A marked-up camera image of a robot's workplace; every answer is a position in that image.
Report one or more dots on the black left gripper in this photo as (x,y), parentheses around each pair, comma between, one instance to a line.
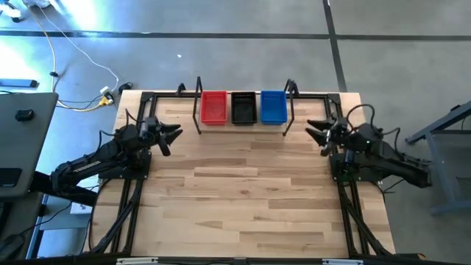
(151,129)

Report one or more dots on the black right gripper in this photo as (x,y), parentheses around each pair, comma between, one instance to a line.
(338,130)

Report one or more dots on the red plastic slotted basket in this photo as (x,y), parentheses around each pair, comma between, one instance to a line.
(214,108)

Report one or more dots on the blue plastic slotted basket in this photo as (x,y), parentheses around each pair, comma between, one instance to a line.
(273,108)

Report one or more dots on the black plastic slotted basket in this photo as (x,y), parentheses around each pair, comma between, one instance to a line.
(244,110)

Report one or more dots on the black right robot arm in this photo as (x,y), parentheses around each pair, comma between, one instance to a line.
(397,162)

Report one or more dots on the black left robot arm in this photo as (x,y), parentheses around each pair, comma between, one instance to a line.
(92,165)

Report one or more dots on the black plug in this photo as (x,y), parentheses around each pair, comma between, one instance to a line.
(125,87)

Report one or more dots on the white paper sheet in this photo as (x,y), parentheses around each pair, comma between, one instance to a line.
(82,208)

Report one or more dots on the grey-blue metal table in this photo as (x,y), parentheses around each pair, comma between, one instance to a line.
(439,165)

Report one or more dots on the small black device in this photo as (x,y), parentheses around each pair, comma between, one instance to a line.
(24,115)

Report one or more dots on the black phone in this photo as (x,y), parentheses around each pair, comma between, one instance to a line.
(9,177)

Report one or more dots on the white chair base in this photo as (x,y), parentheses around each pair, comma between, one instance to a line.
(14,13)

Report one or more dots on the black metal rig frame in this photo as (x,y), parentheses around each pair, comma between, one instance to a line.
(147,97)

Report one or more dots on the silver metal bracket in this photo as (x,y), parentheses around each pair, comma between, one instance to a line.
(138,261)
(342,262)

